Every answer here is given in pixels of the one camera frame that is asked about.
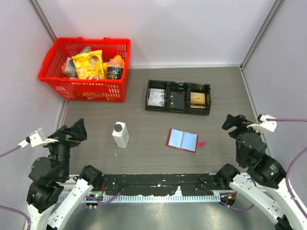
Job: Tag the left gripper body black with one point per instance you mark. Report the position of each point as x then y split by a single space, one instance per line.
63 146

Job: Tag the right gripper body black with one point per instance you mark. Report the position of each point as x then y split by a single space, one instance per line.
235 133

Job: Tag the red leather card holder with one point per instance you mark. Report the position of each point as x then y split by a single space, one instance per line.
183 140

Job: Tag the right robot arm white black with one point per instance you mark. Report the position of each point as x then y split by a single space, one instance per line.
268 187

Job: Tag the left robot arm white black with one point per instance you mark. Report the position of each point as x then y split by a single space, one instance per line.
49 173

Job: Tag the gold VIP cards stack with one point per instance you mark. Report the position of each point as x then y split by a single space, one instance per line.
198 100

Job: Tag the black VIP cards stack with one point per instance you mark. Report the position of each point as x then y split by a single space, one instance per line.
177 99

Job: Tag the black three-compartment card tray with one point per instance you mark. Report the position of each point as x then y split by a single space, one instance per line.
185 87

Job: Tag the silver VIP cards stack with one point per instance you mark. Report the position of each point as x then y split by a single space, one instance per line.
156 97

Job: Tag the white plastic bottle black cap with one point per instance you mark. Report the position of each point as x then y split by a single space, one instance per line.
120 135

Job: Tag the blue and white small box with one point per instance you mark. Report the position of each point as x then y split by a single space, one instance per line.
68 68

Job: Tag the yellow snack bag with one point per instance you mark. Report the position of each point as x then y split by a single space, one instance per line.
89 66

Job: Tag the black instant noodle cup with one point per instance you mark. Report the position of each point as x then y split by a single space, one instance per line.
114 72

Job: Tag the orange snack bag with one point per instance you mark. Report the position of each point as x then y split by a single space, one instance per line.
117 61

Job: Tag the red plastic shopping basket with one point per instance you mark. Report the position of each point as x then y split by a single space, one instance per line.
105 90

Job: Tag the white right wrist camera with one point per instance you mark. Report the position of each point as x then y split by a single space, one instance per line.
265 124

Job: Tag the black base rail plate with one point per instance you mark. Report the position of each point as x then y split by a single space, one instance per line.
190 184

